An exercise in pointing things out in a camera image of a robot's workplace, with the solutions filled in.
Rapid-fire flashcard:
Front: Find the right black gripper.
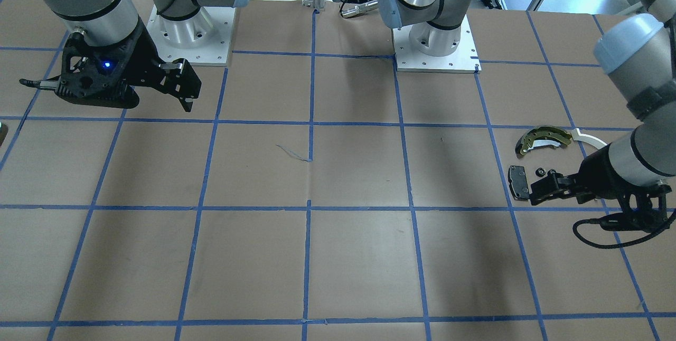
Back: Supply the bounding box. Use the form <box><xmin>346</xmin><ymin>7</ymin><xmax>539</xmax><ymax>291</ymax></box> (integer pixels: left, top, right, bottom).
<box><xmin>124</xmin><ymin>24</ymin><xmax>201</xmax><ymax>112</ymax></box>

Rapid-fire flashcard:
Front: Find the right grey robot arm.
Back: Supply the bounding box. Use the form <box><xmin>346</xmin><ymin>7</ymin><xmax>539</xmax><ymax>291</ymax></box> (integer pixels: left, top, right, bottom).
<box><xmin>19</xmin><ymin>0</ymin><xmax>249</xmax><ymax>112</ymax></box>

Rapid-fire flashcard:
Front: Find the green brake shoe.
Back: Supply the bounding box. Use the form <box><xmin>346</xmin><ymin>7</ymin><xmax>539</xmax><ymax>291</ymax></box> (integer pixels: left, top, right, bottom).
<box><xmin>515</xmin><ymin>126</ymin><xmax>572</xmax><ymax>158</ymax></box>

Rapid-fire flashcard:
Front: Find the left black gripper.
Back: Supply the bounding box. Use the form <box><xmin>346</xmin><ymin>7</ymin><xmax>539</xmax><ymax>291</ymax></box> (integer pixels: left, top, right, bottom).
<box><xmin>529</xmin><ymin>144</ymin><xmax>642</xmax><ymax>207</ymax></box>

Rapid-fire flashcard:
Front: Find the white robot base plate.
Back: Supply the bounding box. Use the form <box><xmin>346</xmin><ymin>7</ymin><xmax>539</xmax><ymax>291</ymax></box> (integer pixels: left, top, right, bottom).
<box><xmin>146</xmin><ymin>7</ymin><xmax>237</xmax><ymax>67</ymax></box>

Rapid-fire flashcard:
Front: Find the brown paper table mat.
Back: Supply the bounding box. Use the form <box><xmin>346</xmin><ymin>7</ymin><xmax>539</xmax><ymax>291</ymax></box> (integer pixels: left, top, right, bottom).
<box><xmin>2</xmin><ymin>0</ymin><xmax>674</xmax><ymax>340</ymax></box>

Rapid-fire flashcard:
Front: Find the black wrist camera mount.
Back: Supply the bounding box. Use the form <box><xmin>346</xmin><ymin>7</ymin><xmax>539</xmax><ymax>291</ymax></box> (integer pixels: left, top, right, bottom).
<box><xmin>19</xmin><ymin>32</ymin><xmax>140</xmax><ymax>109</ymax></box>

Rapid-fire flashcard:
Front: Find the black brake pad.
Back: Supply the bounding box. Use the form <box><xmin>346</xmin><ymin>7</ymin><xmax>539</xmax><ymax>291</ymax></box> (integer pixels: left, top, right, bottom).
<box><xmin>508</xmin><ymin>165</ymin><xmax>530</xmax><ymax>201</ymax></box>

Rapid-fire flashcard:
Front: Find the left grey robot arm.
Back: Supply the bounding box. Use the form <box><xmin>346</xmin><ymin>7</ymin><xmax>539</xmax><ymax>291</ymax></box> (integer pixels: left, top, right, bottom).
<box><xmin>378</xmin><ymin>0</ymin><xmax>674</xmax><ymax>205</ymax></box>

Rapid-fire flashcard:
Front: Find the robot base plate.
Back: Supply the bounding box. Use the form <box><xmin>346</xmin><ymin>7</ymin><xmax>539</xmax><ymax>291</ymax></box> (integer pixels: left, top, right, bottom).
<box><xmin>392</xmin><ymin>16</ymin><xmax>482</xmax><ymax>73</ymax></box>

